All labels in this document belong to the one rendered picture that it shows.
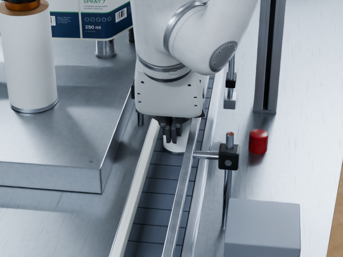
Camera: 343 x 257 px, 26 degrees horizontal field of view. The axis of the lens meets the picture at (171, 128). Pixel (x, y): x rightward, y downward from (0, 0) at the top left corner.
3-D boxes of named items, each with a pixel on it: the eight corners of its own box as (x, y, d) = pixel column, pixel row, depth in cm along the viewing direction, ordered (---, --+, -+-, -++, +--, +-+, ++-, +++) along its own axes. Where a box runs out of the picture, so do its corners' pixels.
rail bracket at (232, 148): (189, 215, 116) (190, 125, 108) (236, 219, 116) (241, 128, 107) (187, 228, 114) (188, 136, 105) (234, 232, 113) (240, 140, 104)
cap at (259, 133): (256, 156, 131) (257, 140, 129) (244, 147, 133) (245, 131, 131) (271, 150, 132) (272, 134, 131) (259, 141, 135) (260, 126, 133)
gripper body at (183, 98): (205, 39, 106) (206, 91, 115) (135, 35, 107) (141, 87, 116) (200, 77, 101) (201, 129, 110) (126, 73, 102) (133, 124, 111)
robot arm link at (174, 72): (202, 26, 104) (202, 41, 107) (140, 22, 105) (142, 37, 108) (196, 69, 99) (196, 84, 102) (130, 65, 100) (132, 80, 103)
